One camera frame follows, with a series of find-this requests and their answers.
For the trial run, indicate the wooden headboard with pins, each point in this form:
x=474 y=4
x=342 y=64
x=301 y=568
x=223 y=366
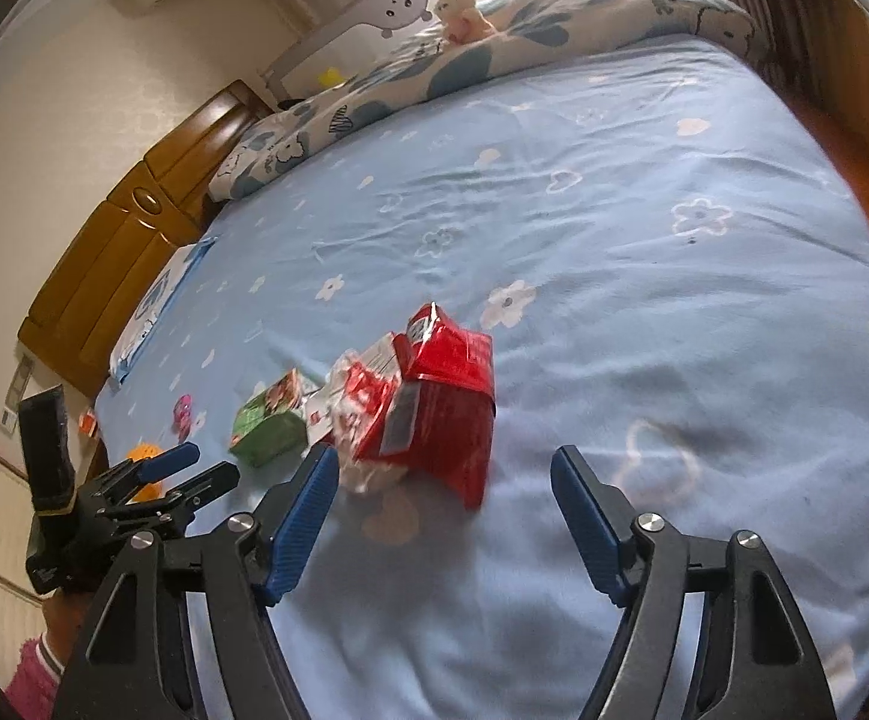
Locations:
x=160 y=205

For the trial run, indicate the small pink candy wrapper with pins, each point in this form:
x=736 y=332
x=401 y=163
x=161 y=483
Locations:
x=182 y=418

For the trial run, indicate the red snack wrapper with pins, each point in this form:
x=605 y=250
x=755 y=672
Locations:
x=418 y=401

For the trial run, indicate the small plush teddy bear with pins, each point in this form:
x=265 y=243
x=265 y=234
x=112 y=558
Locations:
x=463 y=22

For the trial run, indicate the floral blue white quilt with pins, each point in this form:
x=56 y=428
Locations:
x=529 y=33

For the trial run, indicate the pink sleeve cuff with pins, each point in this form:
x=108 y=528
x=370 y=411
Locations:
x=35 y=683

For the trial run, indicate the small yellow toy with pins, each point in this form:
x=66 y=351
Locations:
x=331 y=77

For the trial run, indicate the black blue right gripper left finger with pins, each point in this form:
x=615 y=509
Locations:
x=134 y=658

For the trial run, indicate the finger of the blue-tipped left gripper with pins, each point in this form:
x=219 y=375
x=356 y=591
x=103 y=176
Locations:
x=134 y=474

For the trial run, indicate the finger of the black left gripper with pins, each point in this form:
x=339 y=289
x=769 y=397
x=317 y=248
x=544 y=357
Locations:
x=175 y=510

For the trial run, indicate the green snack box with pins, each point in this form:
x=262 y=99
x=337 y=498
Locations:
x=271 y=423

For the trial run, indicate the grey white crib rail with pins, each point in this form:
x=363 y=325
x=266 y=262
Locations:
x=387 y=16

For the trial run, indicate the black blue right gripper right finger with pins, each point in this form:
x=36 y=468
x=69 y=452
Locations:
x=755 y=656

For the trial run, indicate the light blue floral bedsheet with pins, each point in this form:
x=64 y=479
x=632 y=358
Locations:
x=675 y=280

